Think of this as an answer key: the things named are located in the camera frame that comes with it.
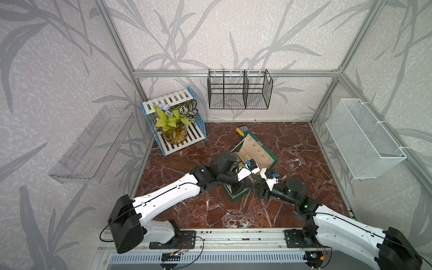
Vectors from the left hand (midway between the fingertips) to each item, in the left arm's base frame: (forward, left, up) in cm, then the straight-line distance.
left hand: (252, 185), depth 69 cm
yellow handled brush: (+47, 0, -19) cm, 51 cm away
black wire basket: (+61, +3, +4) cm, 61 cm away
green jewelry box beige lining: (+21, -4, -10) cm, 24 cm away
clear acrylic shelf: (+7, +67, +7) cm, 67 cm away
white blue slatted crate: (+45, +31, -19) cm, 58 cm away
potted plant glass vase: (+33, +39, +3) cm, 51 cm away
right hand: (+4, 0, -4) cm, 6 cm away
